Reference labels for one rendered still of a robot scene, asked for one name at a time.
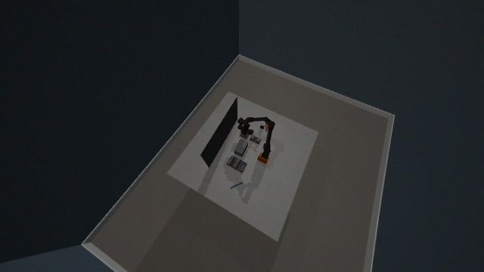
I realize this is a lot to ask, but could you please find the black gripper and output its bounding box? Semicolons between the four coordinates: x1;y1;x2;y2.
237;124;254;135

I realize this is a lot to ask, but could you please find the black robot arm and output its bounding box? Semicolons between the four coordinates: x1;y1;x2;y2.
237;117;275;159

